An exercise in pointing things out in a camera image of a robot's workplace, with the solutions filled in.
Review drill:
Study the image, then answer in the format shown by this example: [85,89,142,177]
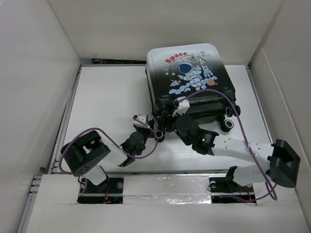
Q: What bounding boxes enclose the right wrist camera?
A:
[173,96,190,117]

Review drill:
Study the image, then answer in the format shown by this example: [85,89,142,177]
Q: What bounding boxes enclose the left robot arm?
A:
[58,116,164,194]

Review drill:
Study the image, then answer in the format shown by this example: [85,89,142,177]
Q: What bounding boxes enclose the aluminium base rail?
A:
[29,65,282,202]

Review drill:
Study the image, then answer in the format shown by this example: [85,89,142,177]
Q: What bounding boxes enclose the purple cable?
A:
[178,89,279,202]
[59,123,158,197]

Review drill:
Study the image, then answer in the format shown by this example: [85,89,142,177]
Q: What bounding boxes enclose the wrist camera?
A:
[173,96,190,117]
[133,114,150,129]

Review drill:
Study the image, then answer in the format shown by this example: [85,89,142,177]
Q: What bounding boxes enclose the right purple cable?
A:
[178,89,279,202]

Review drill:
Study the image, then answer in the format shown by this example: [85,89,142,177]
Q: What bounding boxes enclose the black space-print suitcase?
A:
[145,43,241,133]

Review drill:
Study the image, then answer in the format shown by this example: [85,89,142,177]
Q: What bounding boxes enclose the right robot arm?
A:
[155,114,301,191]

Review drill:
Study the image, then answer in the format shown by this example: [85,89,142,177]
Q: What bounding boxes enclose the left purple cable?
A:
[59,123,158,197]

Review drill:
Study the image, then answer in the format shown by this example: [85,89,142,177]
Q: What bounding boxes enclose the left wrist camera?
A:
[133,114,150,129]

